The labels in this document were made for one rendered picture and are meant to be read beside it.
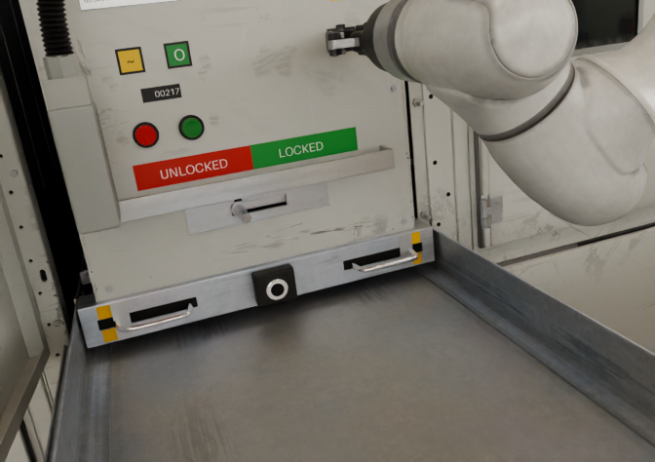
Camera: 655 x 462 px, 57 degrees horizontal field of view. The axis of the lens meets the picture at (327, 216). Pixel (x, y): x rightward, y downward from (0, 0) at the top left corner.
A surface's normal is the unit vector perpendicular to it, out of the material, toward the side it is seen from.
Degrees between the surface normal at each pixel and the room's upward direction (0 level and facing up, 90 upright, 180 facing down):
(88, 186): 90
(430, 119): 90
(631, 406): 0
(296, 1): 90
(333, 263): 90
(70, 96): 61
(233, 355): 0
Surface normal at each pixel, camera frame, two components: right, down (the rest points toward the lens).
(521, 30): 0.11, 0.29
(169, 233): 0.33, 0.26
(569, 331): -0.94, 0.20
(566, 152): -0.01, 0.53
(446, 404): -0.11, -0.94
